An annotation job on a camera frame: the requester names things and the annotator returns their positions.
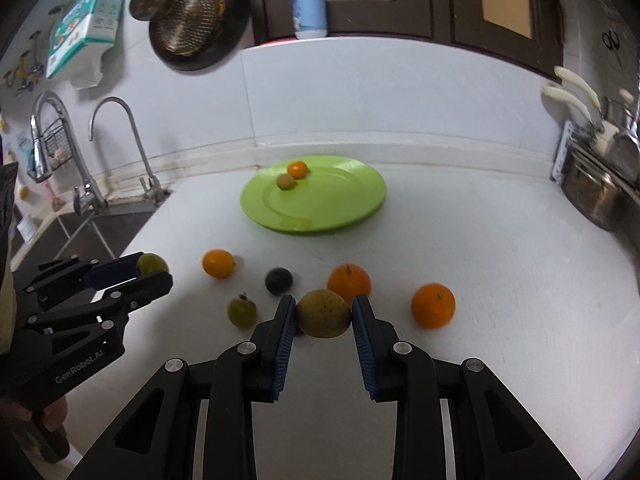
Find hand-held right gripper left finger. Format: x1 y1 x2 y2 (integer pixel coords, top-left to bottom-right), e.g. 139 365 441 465
67 295 297 480

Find dark purple plum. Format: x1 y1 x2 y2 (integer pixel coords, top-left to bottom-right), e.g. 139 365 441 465
264 267 293 295

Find white plastic bag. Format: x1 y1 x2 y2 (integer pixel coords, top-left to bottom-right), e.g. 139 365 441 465
70 42 109 91

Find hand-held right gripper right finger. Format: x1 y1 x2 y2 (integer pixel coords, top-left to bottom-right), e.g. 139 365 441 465
351 295 581 480

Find yellow-brown round fruit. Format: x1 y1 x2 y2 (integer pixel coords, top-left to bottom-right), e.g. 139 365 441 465
296 289 351 338

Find tissue pack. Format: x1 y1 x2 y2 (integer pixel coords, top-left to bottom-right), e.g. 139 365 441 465
46 0 126 79

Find brass strainer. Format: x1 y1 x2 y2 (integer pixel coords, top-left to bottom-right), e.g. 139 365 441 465
152 0 226 56

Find chrome pull-down faucet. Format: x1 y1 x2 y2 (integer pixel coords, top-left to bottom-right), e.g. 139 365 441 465
27 91 108 216

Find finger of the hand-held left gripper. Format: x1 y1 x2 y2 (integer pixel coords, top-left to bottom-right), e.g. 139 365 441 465
26 271 175 334
16 252 143 312

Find kitchen sink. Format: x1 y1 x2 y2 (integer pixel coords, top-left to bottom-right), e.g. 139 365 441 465
10 209 157 273

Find person's left hand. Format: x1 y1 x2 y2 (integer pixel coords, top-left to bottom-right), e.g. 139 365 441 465
0 392 69 433

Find large orange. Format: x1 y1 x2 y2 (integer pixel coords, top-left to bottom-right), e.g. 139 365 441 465
327 263 372 306
411 283 456 330

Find medium orange tangerine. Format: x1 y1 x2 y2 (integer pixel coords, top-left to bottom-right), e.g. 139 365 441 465
202 249 236 280

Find white bottle with blue label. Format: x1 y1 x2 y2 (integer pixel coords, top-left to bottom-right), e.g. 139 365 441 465
290 0 329 40

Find steel pot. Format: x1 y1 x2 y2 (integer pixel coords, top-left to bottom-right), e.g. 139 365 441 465
562 145 634 232

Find yellow bicycle ornament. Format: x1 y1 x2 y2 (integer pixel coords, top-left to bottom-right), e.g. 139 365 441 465
2 30 46 98

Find scissors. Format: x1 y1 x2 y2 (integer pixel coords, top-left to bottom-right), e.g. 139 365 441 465
601 29 624 72

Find green plum with stem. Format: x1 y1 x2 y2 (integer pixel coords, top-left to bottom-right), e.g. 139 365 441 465
227 293 258 330

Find green plate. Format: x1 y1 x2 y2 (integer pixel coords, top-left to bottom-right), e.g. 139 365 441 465
240 156 388 234

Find blue and white utensil rack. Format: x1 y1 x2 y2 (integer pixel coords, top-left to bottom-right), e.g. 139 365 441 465
550 120 577 183

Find black frying pan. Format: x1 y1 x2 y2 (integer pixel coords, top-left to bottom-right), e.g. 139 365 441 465
148 0 252 72

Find wire basket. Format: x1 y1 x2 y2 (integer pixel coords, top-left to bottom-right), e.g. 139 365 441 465
37 120 71 168

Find white-handled knife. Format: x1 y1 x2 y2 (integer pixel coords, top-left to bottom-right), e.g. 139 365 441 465
554 66 602 109
542 86 594 122

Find slim chrome faucet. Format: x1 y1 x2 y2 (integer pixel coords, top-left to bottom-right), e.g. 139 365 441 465
89 96 168 204

